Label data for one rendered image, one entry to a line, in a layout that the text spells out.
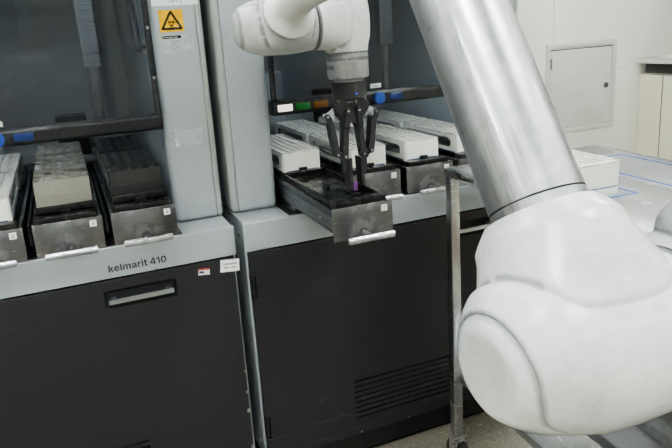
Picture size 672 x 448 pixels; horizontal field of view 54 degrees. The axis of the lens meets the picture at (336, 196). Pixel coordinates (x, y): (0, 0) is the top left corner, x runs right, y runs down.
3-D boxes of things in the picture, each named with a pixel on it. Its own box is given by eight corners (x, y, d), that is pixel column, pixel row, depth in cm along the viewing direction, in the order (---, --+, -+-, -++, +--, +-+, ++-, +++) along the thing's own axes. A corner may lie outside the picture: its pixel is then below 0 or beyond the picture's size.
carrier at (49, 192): (93, 199, 145) (88, 173, 143) (93, 201, 143) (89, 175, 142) (36, 208, 141) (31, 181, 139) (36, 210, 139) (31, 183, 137)
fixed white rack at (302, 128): (275, 141, 217) (274, 122, 215) (304, 137, 220) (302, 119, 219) (306, 154, 190) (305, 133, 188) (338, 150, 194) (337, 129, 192)
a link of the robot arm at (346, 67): (319, 54, 141) (321, 82, 142) (335, 54, 133) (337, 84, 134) (357, 50, 144) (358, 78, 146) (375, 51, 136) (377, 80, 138)
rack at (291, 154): (251, 159, 189) (249, 137, 187) (284, 154, 193) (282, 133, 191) (284, 178, 162) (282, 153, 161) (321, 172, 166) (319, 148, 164)
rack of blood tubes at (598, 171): (487, 171, 148) (487, 144, 147) (524, 165, 152) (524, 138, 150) (577, 199, 121) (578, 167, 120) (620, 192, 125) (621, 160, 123)
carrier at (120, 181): (163, 189, 150) (159, 164, 149) (164, 191, 149) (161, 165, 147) (110, 197, 146) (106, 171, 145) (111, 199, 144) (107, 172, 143)
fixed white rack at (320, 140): (309, 155, 188) (307, 134, 187) (341, 151, 192) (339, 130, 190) (351, 174, 162) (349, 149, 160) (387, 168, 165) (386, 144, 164)
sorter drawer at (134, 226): (95, 184, 201) (91, 155, 199) (142, 178, 206) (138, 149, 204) (116, 252, 135) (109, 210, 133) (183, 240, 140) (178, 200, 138)
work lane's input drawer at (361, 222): (244, 180, 193) (241, 150, 191) (288, 173, 198) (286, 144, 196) (341, 250, 128) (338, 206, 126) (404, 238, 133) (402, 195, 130)
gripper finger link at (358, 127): (348, 106, 143) (354, 105, 144) (357, 155, 147) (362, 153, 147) (355, 108, 140) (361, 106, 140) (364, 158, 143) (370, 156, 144)
